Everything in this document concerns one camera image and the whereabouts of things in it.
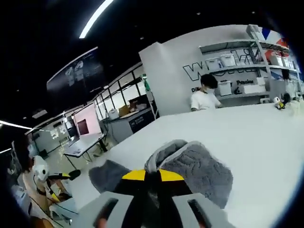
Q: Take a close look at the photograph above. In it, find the green hanging cloth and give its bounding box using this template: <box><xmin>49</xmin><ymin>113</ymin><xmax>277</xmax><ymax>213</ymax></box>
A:
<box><xmin>142</xmin><ymin>74</ymin><xmax>152</xmax><ymax>92</ymax></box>

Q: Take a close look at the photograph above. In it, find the grey workbench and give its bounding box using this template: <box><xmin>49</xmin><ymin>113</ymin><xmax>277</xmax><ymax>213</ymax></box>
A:
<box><xmin>102</xmin><ymin>106</ymin><xmax>160</xmax><ymax>143</ymax></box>

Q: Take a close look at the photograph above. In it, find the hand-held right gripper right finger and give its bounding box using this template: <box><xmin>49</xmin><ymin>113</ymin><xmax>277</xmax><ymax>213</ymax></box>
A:
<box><xmin>156</xmin><ymin>169</ymin><xmax>230</xmax><ymax>228</ymax></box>

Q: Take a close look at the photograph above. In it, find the ceiling light strip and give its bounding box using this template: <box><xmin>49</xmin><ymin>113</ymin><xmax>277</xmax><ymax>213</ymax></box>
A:
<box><xmin>79</xmin><ymin>0</ymin><xmax>114</xmax><ymax>39</ymax></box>

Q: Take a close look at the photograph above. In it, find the white side desk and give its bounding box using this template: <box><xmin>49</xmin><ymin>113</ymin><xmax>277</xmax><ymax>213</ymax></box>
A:
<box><xmin>63</xmin><ymin>133</ymin><xmax>106</xmax><ymax>167</ymax></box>

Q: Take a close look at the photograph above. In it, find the grey towel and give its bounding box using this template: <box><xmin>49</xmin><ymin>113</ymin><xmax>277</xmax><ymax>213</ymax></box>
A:
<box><xmin>88</xmin><ymin>139</ymin><xmax>234</xmax><ymax>209</ymax></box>

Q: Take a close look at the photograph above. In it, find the red blue white banner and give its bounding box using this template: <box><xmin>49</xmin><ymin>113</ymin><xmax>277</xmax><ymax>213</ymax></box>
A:
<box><xmin>261</xmin><ymin>27</ymin><xmax>289</xmax><ymax>55</ymax></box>

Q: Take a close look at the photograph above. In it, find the row of white storage boxes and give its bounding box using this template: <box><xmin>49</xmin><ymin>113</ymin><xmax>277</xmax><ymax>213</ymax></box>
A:
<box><xmin>206</xmin><ymin>53</ymin><xmax>295</xmax><ymax>95</ymax></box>

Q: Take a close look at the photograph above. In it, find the metal shelving rack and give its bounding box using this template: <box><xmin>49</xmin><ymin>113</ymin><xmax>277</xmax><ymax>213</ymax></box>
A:
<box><xmin>199</xmin><ymin>25</ymin><xmax>301</xmax><ymax>102</ymax></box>

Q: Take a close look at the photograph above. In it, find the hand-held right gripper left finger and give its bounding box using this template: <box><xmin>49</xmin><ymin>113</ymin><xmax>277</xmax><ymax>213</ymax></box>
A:
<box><xmin>77</xmin><ymin>169</ymin><xmax>148</xmax><ymax>228</ymax></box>

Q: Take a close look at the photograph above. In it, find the cardboard box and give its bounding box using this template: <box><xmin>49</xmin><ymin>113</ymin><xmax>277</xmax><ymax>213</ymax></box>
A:
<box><xmin>118</xmin><ymin>105</ymin><xmax>130</xmax><ymax>117</ymax></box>

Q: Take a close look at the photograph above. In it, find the large dark wall screen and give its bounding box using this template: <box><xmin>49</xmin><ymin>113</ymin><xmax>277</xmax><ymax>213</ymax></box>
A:
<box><xmin>46</xmin><ymin>47</ymin><xmax>105</xmax><ymax>100</ymax></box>

